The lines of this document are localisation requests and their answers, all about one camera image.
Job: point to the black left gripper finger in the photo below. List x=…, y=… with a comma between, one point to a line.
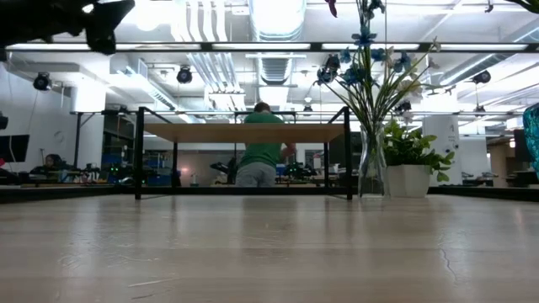
x=109, y=25

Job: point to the purple flower bunch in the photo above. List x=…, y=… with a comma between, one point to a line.
x=332, y=7

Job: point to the blue flower bunch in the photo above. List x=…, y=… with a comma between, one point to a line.
x=364, y=38

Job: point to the white veined flower bunch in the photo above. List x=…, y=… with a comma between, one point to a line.
x=408, y=88

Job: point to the clear glass vase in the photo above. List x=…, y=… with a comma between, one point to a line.
x=372, y=185

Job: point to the teal glass vase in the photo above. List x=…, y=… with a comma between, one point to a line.
x=532, y=139

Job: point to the black ceiling spotlight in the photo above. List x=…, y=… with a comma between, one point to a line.
x=184, y=76
x=481, y=77
x=42, y=81
x=403, y=107
x=332, y=63

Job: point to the plain white column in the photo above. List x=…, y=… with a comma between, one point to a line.
x=87, y=101

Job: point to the person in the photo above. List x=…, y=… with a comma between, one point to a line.
x=261, y=155
x=54, y=162

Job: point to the green plant in white pot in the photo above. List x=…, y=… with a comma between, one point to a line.
x=407, y=181

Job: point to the white column with sign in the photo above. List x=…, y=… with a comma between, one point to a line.
x=446, y=126

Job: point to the dark computer monitor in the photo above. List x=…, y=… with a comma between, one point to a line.
x=526, y=147

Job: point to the distant black workstation frame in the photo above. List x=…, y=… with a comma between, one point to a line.
x=78, y=139

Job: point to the black wall monitor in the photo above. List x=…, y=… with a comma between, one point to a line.
x=14, y=147

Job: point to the wooden shelf with black frame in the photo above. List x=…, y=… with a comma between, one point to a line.
x=202, y=132

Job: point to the black overhead frame beam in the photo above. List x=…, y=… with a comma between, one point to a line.
x=261, y=47

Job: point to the silver ventilation duct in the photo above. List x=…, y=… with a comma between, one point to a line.
x=275, y=67

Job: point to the black metal table frame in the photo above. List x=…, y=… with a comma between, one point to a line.
x=42, y=193

